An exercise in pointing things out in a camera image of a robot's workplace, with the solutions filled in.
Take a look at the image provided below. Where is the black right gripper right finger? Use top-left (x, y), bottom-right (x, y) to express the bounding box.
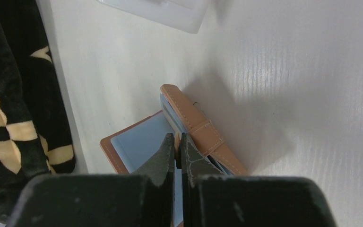
top-left (180, 133), bottom-right (336, 227)

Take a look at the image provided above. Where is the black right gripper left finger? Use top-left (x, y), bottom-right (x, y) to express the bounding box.
top-left (7, 133), bottom-right (175, 227)

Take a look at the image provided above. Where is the tan leather card holder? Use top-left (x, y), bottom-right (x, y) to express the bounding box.
top-left (100, 84), bottom-right (247, 227)

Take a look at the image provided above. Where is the clear acrylic card tray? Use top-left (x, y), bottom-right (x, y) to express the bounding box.
top-left (100, 0), bottom-right (210, 34)

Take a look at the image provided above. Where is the black floral pillow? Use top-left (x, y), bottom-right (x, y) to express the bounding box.
top-left (0, 0), bottom-right (76, 224)

